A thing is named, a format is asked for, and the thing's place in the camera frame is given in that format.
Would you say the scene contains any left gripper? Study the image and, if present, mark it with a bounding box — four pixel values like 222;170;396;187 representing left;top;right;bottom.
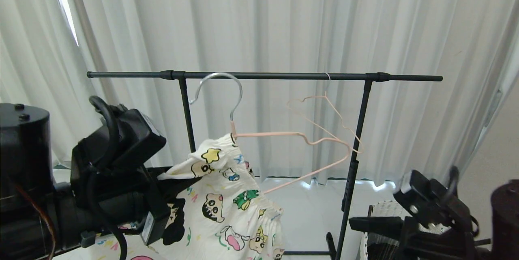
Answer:
53;167;202;252

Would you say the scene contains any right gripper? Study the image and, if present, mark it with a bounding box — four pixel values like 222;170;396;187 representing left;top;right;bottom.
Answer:
349;216;493;260

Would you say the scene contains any cream printed garment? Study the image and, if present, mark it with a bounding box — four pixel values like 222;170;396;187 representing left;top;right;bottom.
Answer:
87;133;286;260

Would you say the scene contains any pink clothes hanger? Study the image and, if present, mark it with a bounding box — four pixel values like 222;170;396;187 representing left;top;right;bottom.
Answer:
189;73;352;195
286;73;364;155

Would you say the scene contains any white laundry basket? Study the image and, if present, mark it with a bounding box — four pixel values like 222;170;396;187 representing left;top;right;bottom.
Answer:
359;200;448;260

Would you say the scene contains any black clothes rack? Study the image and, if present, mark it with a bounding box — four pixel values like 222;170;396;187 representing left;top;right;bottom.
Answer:
86;71;443;260

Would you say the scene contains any white curtain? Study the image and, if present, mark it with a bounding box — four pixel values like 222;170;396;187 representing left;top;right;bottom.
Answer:
0;0;519;187

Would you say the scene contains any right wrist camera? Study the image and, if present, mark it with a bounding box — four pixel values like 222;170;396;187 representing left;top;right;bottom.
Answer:
392;169;481;236

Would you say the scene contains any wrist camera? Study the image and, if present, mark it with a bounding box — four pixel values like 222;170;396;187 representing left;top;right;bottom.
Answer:
392;169;481;236
70;105;167;208

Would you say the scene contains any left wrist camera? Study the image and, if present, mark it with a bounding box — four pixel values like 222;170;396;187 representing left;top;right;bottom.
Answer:
70;105;167;208

